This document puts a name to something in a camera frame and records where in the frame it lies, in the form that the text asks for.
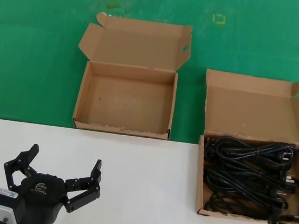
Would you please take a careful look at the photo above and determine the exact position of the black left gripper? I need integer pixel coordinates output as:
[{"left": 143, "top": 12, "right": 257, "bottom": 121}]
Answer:
[{"left": 0, "top": 141, "right": 106, "bottom": 224}]

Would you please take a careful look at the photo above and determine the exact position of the black power cord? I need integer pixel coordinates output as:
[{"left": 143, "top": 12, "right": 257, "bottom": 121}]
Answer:
[
  {"left": 204, "top": 147, "right": 293, "bottom": 177},
  {"left": 204, "top": 193, "right": 299, "bottom": 222},
  {"left": 203, "top": 133, "right": 297, "bottom": 170},
  {"left": 203, "top": 163, "right": 299, "bottom": 197},
  {"left": 204, "top": 174, "right": 291, "bottom": 211}
]

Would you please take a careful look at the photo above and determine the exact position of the cardboard box with round-notched lid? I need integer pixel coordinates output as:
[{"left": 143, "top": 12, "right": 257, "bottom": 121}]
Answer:
[{"left": 69, "top": 10, "right": 195, "bottom": 142}]

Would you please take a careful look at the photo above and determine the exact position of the cardboard box with torn lid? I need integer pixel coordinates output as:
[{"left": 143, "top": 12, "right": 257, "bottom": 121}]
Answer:
[{"left": 190, "top": 68, "right": 299, "bottom": 224}]

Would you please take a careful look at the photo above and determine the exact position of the green table cloth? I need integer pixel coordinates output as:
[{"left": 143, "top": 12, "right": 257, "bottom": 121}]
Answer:
[{"left": 0, "top": 1, "right": 299, "bottom": 155}]

